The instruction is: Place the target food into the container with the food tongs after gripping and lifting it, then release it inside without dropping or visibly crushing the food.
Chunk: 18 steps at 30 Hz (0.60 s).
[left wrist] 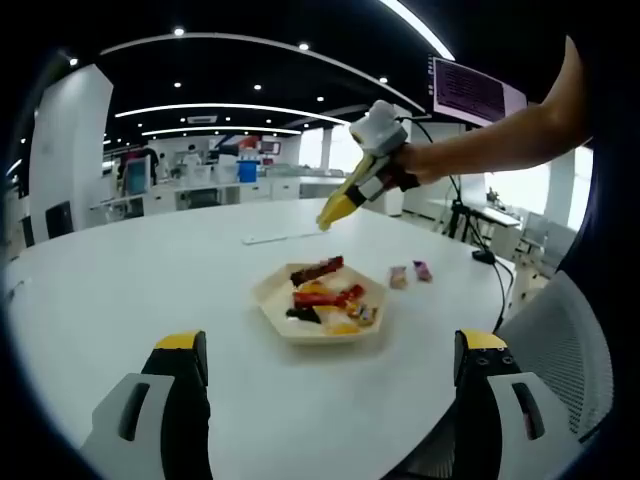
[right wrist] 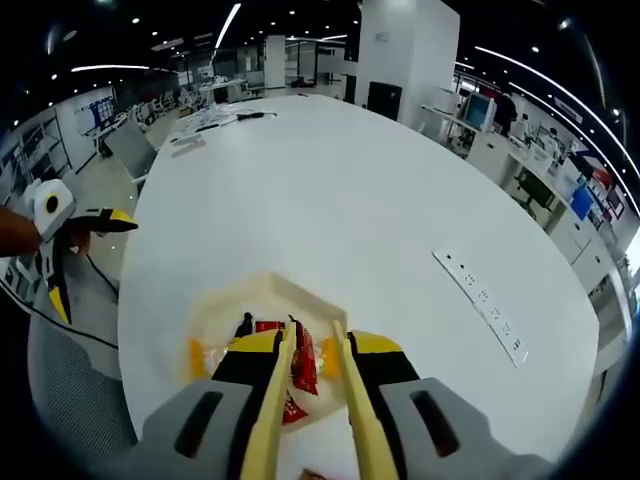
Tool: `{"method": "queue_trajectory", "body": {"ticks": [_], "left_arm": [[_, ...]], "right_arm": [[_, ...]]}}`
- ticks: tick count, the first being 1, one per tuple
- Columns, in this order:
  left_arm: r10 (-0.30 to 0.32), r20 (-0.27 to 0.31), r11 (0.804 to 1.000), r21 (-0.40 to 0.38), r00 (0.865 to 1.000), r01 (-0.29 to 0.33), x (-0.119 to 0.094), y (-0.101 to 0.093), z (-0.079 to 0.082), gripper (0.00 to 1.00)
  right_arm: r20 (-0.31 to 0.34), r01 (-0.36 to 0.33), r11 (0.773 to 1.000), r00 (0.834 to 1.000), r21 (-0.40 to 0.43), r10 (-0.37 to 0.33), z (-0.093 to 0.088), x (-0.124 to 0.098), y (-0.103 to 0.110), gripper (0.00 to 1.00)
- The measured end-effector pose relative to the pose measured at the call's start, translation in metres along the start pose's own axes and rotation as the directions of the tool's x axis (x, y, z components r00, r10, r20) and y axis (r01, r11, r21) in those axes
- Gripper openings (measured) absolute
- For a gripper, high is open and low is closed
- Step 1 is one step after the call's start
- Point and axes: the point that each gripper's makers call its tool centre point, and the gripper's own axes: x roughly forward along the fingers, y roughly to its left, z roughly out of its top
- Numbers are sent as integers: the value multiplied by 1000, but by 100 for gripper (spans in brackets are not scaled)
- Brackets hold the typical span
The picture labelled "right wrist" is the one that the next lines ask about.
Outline computer monitor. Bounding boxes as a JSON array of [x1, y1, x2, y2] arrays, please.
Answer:
[[464, 92, 494, 132]]

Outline pale flat strips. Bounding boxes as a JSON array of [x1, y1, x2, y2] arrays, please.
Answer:
[[172, 137, 207, 159]]

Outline white socket strip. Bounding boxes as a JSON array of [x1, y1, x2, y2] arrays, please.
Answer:
[[432, 248, 529, 369]]

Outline dark red snack packet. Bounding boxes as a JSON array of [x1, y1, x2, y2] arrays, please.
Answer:
[[289, 314, 321, 396]]

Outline orange snack packet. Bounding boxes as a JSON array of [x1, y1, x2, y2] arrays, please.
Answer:
[[319, 337, 344, 379]]

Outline blue box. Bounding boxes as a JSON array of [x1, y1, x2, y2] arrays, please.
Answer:
[[572, 187, 594, 221]]

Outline cream hexagonal container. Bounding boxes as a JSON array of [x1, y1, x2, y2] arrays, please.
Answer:
[[177, 271, 349, 426]]

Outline long white counter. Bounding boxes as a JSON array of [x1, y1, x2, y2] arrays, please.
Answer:
[[419, 102, 626, 296]]

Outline black office chair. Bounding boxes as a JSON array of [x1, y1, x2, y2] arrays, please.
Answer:
[[514, 172, 556, 219]]

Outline cream food tongs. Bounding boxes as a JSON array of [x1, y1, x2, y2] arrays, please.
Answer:
[[238, 319, 400, 480]]

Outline yellow snack packet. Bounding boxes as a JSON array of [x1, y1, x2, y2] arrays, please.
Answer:
[[187, 337, 229, 379]]

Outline person's left hand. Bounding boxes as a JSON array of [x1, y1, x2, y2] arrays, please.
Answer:
[[67, 230, 94, 257]]

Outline grey office chair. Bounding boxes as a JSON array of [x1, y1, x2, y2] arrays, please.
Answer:
[[102, 119, 159, 184]]

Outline black cabinet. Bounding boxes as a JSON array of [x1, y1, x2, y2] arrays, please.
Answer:
[[367, 82, 404, 121]]

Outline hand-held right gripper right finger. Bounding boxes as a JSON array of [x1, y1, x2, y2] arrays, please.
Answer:
[[346, 329, 556, 480]]

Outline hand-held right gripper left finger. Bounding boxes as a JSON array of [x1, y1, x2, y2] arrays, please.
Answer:
[[99, 329, 284, 480]]

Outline narrow white pillar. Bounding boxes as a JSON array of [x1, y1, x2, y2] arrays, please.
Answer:
[[263, 34, 286, 91]]

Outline grey mesh chair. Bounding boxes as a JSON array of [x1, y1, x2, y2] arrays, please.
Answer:
[[27, 314, 139, 451]]

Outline wide white pillar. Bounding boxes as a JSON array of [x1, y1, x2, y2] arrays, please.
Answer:
[[354, 0, 461, 121]]

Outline white crumpled papers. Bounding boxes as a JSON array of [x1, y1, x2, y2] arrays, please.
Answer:
[[187, 104, 241, 129]]

